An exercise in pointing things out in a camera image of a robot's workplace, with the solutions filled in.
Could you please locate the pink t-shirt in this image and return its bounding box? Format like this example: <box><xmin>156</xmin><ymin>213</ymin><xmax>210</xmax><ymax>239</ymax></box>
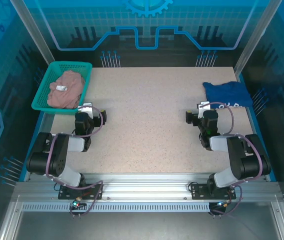
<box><xmin>46</xmin><ymin>70</ymin><xmax>86</xmax><ymax>110</ymax></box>

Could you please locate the blue t-shirt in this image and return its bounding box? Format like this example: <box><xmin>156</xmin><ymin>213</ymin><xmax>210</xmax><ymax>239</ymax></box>
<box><xmin>202</xmin><ymin>81</ymin><xmax>254</xmax><ymax>110</ymax></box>

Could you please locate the green plastic mesh basket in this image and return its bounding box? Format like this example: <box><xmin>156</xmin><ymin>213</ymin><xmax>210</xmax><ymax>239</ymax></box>
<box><xmin>31</xmin><ymin>61</ymin><xmax>93</xmax><ymax>116</ymax></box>

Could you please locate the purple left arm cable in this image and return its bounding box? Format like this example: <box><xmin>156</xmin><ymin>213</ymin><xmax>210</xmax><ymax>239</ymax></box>
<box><xmin>45</xmin><ymin>105</ymin><xmax>105</xmax><ymax>219</ymax></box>

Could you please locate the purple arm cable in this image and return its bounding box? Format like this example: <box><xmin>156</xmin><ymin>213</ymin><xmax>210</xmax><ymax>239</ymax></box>
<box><xmin>45</xmin><ymin>105</ymin><xmax>105</xmax><ymax>219</ymax></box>
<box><xmin>201</xmin><ymin>101</ymin><xmax>265</xmax><ymax>218</ymax></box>

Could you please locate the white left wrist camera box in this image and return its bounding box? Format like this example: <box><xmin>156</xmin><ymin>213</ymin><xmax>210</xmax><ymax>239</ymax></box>
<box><xmin>77</xmin><ymin>101</ymin><xmax>94</xmax><ymax>119</ymax></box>

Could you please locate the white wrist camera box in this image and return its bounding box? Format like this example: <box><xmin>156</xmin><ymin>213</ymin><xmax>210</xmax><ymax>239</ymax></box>
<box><xmin>198</xmin><ymin>101</ymin><xmax>212</xmax><ymax>118</ymax></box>
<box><xmin>77</xmin><ymin>101</ymin><xmax>94</xmax><ymax>119</ymax></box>

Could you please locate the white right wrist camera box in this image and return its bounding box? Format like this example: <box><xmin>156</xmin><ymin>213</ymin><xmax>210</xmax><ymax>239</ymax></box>
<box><xmin>198</xmin><ymin>101</ymin><xmax>212</xmax><ymax>118</ymax></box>

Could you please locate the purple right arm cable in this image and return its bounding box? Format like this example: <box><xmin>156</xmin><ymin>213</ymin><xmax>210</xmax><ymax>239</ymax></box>
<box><xmin>201</xmin><ymin>101</ymin><xmax>265</xmax><ymax>218</ymax></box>

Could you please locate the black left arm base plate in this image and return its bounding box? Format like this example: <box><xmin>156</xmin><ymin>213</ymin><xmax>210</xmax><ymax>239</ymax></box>
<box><xmin>57</xmin><ymin>183</ymin><xmax>104</xmax><ymax>200</ymax></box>

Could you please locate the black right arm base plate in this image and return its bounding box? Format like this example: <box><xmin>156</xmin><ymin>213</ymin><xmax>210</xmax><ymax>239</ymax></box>
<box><xmin>191</xmin><ymin>183</ymin><xmax>237</xmax><ymax>200</ymax></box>

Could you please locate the cable connector with LED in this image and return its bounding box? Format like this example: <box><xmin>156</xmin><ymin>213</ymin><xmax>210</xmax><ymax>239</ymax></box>
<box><xmin>69</xmin><ymin>196</ymin><xmax>87</xmax><ymax>211</ymax></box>
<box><xmin>210</xmin><ymin>199</ymin><xmax>233</xmax><ymax>212</ymax></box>

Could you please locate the aluminium mounting rail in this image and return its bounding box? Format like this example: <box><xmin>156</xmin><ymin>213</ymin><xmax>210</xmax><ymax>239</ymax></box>
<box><xmin>13</xmin><ymin>172</ymin><xmax>282</xmax><ymax>204</ymax></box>

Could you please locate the slotted grey cable duct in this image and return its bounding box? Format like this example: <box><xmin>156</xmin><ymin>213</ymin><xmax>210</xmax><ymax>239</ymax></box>
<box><xmin>21</xmin><ymin>202</ymin><xmax>211</xmax><ymax>213</ymax></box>

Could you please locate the aluminium frame post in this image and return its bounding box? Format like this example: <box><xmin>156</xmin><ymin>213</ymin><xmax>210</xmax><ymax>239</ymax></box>
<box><xmin>9</xmin><ymin>0</ymin><xmax>55</xmax><ymax>66</ymax></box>
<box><xmin>234</xmin><ymin>0</ymin><xmax>284</xmax><ymax>75</ymax></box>

